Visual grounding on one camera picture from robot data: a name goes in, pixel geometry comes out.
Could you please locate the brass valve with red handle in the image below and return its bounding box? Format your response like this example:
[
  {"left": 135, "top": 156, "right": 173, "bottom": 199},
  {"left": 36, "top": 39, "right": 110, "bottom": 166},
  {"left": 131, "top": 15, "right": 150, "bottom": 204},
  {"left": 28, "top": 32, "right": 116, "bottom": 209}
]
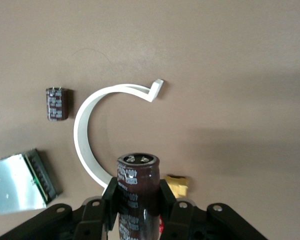
[{"left": 158, "top": 174, "right": 190, "bottom": 235}]

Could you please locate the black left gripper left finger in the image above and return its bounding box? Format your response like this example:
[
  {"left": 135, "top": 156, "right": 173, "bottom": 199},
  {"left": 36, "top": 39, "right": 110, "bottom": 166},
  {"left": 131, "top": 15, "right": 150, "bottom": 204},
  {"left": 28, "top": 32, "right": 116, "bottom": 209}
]
[{"left": 0, "top": 177, "right": 120, "bottom": 240}]

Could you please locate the white curved plastic clip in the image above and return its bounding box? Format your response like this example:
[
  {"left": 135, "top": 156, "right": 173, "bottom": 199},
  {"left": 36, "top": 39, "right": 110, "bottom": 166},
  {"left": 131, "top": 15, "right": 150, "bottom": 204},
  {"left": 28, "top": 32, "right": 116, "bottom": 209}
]
[{"left": 73, "top": 78, "right": 165, "bottom": 196}]

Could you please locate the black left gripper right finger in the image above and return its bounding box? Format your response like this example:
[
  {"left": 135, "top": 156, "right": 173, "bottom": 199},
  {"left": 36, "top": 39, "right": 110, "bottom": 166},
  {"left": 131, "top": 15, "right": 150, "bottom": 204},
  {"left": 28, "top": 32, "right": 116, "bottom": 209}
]
[{"left": 159, "top": 179, "right": 268, "bottom": 240}]

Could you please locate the silver metal power supply box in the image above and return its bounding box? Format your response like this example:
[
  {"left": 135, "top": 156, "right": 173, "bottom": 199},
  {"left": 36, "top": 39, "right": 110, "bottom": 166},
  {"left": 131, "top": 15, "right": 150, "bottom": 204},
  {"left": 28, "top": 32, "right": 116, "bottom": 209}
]
[{"left": 0, "top": 148, "right": 64, "bottom": 216}]

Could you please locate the dark brown cylindrical capacitor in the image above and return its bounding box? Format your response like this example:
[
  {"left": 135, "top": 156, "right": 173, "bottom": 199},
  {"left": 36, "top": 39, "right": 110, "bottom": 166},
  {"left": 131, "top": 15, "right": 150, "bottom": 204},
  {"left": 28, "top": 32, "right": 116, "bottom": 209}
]
[
  {"left": 45, "top": 86, "right": 70, "bottom": 123},
  {"left": 116, "top": 152, "right": 162, "bottom": 240}
]

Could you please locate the brown table mat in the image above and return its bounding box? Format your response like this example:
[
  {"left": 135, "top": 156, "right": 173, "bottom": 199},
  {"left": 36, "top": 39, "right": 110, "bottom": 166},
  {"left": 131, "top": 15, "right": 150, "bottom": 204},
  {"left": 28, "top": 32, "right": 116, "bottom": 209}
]
[{"left": 0, "top": 0, "right": 300, "bottom": 240}]

